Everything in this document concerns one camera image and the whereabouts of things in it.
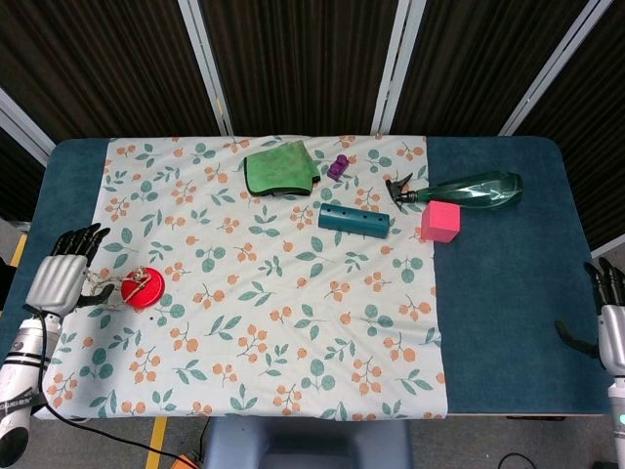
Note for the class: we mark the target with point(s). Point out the teal block with holes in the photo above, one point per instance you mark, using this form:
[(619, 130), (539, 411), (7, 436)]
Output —
[(351, 222)]

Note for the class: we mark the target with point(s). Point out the black and silver right hand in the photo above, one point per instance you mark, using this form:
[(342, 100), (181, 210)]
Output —
[(614, 332)]

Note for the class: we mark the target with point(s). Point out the red disc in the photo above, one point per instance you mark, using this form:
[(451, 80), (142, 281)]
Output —
[(149, 290)]

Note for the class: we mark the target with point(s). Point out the blue felt table cover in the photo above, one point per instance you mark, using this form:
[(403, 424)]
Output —
[(512, 303)]

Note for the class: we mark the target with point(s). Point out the green spray bottle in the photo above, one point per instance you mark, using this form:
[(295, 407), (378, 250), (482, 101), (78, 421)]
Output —
[(473, 191)]

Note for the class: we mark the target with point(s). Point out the folded green cloth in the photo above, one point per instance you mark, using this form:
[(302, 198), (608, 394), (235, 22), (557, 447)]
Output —
[(278, 168)]

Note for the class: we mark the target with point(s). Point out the floral patterned tablecloth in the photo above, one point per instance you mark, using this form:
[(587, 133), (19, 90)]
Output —
[(244, 293)]

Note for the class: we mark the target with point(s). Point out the pink cube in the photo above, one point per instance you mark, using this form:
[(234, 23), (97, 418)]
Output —
[(439, 222)]

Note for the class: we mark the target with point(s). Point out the orange floor object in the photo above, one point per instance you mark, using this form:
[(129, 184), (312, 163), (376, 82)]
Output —
[(184, 462)]

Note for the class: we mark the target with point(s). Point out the purple toy brick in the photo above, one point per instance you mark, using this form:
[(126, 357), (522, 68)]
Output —
[(338, 168)]

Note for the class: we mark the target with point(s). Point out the grey partition frame post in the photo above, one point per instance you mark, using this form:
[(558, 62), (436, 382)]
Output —
[(207, 63), (24, 124), (556, 63), (396, 63)]

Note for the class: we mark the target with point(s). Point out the black and silver left hand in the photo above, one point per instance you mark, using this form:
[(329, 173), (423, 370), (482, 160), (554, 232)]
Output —
[(56, 283)]

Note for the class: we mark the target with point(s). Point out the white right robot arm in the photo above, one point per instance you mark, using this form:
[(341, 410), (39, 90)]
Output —
[(617, 405)]

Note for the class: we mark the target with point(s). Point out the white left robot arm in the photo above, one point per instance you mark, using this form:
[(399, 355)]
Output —
[(19, 381)]

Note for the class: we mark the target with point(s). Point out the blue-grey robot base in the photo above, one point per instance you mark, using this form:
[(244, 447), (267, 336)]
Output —
[(307, 442)]

